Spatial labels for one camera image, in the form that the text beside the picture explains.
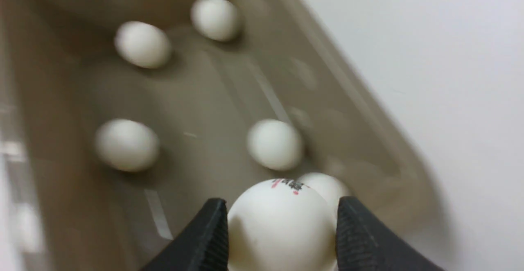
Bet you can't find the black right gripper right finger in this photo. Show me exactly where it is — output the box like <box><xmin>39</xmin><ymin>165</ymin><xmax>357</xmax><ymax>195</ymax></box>
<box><xmin>336</xmin><ymin>196</ymin><xmax>442</xmax><ymax>271</ymax></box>

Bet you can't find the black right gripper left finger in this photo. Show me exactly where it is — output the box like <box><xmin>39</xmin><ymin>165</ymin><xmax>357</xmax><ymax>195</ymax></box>
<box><xmin>142</xmin><ymin>198</ymin><xmax>230</xmax><ymax>271</ymax></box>

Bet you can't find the plain white ball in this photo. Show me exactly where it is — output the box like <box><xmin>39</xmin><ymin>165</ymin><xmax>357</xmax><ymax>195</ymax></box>
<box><xmin>190</xmin><ymin>0</ymin><xmax>243</xmax><ymax>42</ymax></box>
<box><xmin>246</xmin><ymin>119</ymin><xmax>305</xmax><ymax>171</ymax></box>

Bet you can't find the white ball red-black logo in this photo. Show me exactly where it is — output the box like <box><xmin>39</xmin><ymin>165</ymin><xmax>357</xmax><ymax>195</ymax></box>
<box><xmin>114</xmin><ymin>21</ymin><xmax>172</xmax><ymax>68</ymax></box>

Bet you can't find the tan plastic bin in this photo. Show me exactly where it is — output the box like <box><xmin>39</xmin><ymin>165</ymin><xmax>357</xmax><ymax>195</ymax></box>
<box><xmin>1</xmin><ymin>0</ymin><xmax>441</xmax><ymax>271</ymax></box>

